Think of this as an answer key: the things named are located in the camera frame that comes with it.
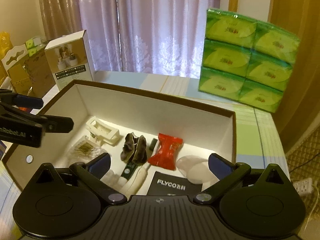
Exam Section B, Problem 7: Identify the purple curtain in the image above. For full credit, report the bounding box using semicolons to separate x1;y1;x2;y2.
39;0;220;78

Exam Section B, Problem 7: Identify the bag of dental floss picks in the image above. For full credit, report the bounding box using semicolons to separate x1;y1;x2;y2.
100;170;127;190

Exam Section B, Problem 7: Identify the brown cardboard storage box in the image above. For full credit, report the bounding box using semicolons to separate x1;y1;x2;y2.
2;80;236;189

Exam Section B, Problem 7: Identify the red candy wrapper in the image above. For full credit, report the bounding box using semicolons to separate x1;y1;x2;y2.
148;133;183;171

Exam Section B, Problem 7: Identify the yellow plastic bag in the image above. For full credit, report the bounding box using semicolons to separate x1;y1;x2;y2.
0;31;13;58

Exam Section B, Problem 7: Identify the white electric toothbrush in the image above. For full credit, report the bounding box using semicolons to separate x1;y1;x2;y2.
124;163;151;198

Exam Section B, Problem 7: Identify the white power strip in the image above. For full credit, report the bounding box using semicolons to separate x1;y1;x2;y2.
293;178;313;197

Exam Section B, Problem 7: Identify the bag of cotton swabs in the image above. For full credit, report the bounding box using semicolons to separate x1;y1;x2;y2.
67;135;105;166

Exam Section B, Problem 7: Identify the black Flyco box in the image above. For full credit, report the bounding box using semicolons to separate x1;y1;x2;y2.
147;172;202;197

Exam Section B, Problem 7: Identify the clear plastic cup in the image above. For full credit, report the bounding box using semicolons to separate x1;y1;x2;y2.
176;155;219;185

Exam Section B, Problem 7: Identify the brown cardboard carton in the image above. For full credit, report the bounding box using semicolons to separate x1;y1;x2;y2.
1;45;55;98

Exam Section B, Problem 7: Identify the quilted brown chair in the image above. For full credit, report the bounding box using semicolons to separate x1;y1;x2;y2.
286;116;319;239

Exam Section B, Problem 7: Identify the checked tablecloth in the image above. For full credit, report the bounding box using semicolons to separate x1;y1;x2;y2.
1;72;287;227

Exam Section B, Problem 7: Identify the cream hair claw clip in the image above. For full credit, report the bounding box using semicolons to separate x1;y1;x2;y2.
86;116;120;146

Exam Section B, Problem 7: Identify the green tissue pack bundle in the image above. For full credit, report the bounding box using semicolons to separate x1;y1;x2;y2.
199;9;300;113

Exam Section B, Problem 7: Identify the white product box with photo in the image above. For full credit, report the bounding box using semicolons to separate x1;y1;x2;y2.
44;30;95;90

